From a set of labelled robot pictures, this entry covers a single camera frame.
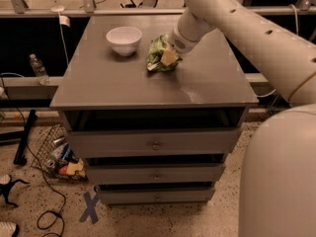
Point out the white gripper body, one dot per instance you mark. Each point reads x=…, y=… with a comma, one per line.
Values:
x=177, y=43

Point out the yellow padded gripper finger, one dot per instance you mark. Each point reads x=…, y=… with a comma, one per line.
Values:
x=169, y=57

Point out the green jalapeno chip bag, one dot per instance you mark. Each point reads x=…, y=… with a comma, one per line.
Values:
x=156, y=49

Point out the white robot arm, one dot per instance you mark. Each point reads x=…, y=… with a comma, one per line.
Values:
x=278, y=177

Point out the white ceramic bowl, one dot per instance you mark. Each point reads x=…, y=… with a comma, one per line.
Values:
x=124, y=40

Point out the grey drawer cabinet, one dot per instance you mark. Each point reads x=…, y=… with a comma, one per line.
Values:
x=103, y=91

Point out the top grey drawer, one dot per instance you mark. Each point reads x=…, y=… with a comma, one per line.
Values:
x=99, y=144

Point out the grey drawer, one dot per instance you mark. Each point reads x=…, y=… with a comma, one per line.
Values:
x=99, y=144
x=156, y=196
x=154, y=174

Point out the middle grey drawer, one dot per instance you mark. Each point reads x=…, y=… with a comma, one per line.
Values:
x=154, y=174

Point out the clear plastic water bottle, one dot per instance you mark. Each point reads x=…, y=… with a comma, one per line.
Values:
x=39, y=69

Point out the metal railing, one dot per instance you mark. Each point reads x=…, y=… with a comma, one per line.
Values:
x=98, y=4

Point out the bottom grey drawer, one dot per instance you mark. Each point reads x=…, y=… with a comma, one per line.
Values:
x=156, y=196

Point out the blue tape cross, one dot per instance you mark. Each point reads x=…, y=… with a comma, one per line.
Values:
x=90, y=211

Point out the black bar on floor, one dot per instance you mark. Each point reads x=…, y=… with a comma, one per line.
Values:
x=20, y=158

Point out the wire basket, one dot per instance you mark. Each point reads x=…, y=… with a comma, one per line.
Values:
x=56, y=159

